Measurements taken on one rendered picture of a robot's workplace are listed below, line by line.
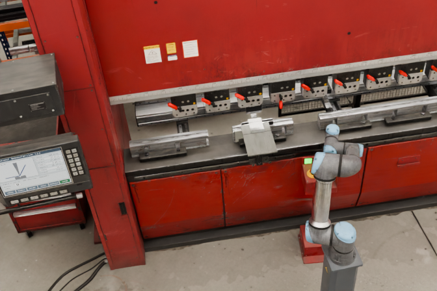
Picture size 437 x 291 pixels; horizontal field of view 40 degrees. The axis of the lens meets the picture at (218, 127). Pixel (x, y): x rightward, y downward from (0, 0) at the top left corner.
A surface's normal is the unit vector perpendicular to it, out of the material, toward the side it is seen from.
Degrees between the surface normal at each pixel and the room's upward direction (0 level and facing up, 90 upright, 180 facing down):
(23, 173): 90
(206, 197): 90
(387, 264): 0
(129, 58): 90
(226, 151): 0
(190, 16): 90
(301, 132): 0
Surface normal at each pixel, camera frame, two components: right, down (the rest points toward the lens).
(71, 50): 0.14, 0.68
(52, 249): -0.06, -0.73
